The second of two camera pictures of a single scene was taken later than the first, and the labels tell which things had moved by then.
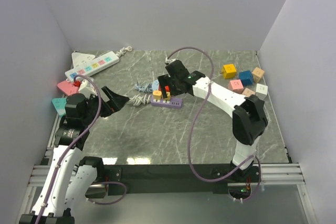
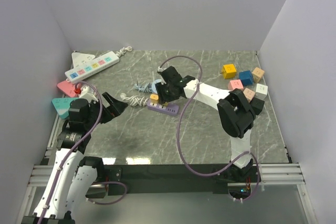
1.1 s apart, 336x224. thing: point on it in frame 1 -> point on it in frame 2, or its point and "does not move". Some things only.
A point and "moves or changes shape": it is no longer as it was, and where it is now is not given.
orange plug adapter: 157,94 moves or changes shape
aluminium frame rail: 283,174 does not move
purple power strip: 173,103 moves or changes shape
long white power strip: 88,69 does not move
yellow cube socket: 229,71 does not move
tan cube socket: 258,73 does not move
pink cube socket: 235,85 does not move
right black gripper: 164,80 -> 163,98
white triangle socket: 79,59 does not move
